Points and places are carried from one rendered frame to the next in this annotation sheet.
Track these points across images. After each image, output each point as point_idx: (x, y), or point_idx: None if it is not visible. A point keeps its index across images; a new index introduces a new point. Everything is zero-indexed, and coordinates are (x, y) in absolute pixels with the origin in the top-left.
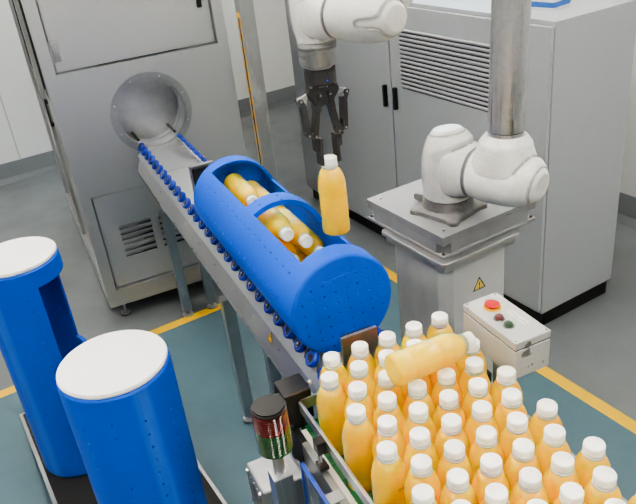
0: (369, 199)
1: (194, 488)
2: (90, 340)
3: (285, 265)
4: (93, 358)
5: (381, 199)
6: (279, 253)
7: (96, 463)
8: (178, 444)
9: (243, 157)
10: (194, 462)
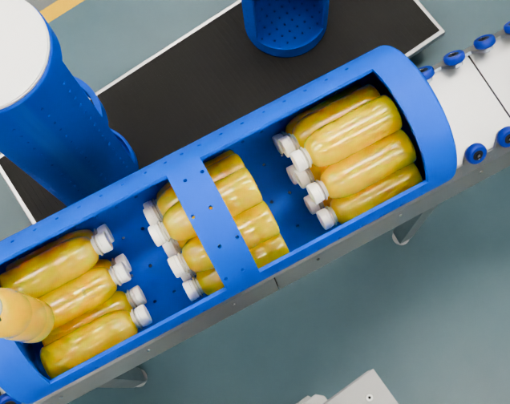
0: (370, 374)
1: (34, 172)
2: (31, 10)
3: (7, 245)
4: None
5: (366, 398)
6: (38, 232)
7: None
8: (1, 148)
9: (429, 117)
10: (40, 167)
